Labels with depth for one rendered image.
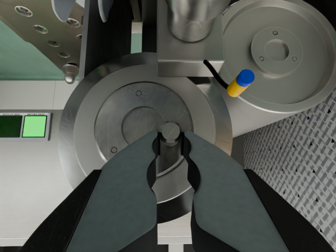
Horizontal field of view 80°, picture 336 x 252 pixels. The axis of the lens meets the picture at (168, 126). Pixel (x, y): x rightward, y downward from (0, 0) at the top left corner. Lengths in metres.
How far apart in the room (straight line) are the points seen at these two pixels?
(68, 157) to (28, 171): 0.41
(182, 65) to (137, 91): 0.04
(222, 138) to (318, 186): 0.13
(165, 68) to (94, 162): 0.09
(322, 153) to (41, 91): 3.42
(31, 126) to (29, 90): 3.01
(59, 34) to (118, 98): 0.33
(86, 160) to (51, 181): 0.39
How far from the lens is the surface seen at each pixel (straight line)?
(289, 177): 0.31
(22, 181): 0.60
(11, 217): 0.62
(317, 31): 0.26
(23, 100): 3.60
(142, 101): 0.16
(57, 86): 3.42
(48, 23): 0.46
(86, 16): 0.24
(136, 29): 0.64
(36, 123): 0.59
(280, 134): 0.32
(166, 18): 0.17
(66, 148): 0.19
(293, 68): 0.22
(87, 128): 0.17
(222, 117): 0.18
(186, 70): 0.16
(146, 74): 0.18
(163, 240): 0.53
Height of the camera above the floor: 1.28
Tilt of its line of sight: 11 degrees down
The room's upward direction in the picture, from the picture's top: 180 degrees clockwise
